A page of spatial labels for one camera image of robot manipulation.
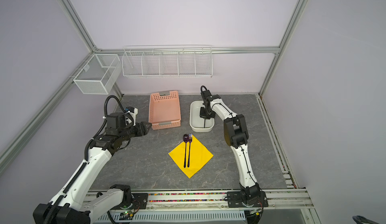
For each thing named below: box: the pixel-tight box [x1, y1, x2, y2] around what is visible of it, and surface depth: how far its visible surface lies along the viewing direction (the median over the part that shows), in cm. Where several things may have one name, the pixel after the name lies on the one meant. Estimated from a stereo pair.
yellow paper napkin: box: [168, 135, 214, 179], surface depth 91 cm
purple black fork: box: [187, 133, 193, 168], surface depth 96 cm
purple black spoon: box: [182, 133, 189, 168], surface depth 96 cm
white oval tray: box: [188, 100, 215, 133], surface depth 104 cm
